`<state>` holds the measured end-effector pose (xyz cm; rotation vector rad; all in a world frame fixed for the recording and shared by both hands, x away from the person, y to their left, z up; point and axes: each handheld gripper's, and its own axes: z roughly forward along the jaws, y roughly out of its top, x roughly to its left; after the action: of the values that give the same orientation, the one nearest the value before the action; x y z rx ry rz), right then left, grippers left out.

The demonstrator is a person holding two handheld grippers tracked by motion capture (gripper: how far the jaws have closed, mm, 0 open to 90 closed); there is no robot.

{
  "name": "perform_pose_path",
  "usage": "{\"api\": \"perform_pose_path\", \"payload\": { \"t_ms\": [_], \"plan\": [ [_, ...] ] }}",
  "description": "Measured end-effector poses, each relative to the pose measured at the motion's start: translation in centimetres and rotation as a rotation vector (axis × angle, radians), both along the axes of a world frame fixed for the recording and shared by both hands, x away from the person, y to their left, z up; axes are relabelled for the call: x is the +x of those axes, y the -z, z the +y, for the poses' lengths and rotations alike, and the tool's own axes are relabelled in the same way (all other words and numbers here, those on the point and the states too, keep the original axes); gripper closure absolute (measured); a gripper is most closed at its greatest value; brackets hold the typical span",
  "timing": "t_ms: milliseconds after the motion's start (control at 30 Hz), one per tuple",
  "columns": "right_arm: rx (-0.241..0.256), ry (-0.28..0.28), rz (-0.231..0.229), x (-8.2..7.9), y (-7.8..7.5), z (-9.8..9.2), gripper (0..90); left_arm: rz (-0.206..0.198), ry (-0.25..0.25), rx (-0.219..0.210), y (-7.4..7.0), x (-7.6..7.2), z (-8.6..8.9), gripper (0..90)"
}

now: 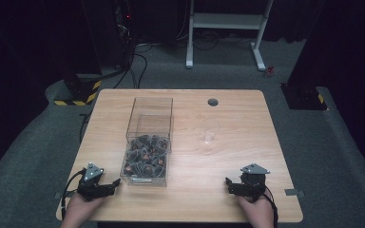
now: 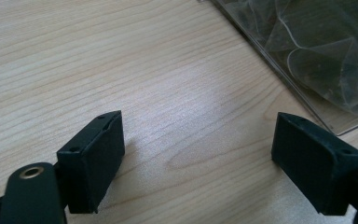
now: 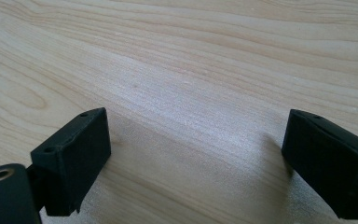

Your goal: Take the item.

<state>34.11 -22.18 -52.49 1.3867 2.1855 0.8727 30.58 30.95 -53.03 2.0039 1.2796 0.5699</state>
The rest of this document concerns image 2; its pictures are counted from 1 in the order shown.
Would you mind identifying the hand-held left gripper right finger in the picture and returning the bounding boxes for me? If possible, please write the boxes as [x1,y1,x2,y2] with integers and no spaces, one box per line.
[270,111,358,217]

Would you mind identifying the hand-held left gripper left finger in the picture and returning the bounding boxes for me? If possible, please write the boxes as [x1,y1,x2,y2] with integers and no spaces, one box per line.
[56,109,126,215]

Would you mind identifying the crumpled clear plastic bag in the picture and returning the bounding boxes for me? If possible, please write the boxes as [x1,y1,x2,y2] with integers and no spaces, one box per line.
[217,0,358,119]

